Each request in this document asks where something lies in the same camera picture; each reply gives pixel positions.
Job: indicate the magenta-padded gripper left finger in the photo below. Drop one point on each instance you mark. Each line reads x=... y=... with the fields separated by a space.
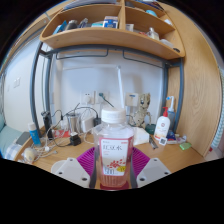
x=71 y=170

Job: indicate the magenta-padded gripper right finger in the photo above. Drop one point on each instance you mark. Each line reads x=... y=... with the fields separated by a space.
x=151 y=170

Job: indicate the clear bottle with red drink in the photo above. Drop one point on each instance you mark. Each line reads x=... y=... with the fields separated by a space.
x=113 y=156

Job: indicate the black power adapter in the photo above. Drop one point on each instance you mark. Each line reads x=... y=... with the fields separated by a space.
x=75 y=139

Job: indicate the small green sponge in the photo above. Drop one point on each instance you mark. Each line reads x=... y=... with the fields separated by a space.
x=185 y=146

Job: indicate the wrapped round bun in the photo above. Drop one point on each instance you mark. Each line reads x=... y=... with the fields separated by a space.
x=30 y=155

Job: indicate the white lotion bottle red pump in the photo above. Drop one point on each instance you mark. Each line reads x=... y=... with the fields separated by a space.
x=162 y=126

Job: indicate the steel tumbler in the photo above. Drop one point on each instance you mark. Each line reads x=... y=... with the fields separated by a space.
x=74 y=123

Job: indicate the white charger block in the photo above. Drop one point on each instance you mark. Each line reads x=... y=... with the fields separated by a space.
x=87 y=125

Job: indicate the blue tube bottle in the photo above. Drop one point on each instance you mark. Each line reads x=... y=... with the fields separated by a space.
x=35 y=136

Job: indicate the black upright power strip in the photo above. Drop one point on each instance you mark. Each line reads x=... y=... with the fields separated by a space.
x=47 y=125

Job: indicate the dark grey tablet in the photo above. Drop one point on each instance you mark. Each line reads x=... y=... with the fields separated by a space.
x=23 y=138

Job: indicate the clear spray bottle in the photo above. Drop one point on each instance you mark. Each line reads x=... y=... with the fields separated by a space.
x=171 y=115

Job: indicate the brown tree figurine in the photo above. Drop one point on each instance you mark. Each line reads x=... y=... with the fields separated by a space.
x=142 y=111

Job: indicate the bed with checked bedding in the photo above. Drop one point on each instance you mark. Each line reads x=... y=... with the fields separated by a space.
x=8 y=140

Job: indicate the wooden shelf unit with items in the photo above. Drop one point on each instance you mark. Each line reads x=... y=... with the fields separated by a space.
x=110 y=33

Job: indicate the white wall outlet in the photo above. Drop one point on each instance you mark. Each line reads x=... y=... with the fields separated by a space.
x=88 y=98
x=103 y=97
x=132 y=99

